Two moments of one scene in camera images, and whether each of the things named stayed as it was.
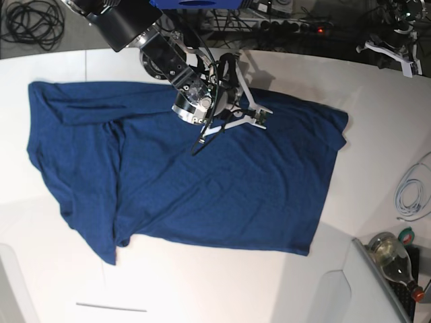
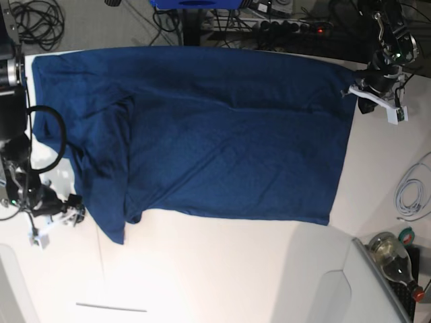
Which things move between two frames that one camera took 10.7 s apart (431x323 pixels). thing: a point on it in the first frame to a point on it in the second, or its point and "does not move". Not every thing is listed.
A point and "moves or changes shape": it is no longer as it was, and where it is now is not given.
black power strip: (296, 26) does not move
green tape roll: (407, 236) does not move
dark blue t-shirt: (128, 167) moves or changes shape
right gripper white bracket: (253, 116) to (53, 212)
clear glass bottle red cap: (387, 250) does not move
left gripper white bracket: (407, 64) to (394, 115)
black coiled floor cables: (34, 22) does not move
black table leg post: (192, 24) does not move
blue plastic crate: (176, 5) does not move
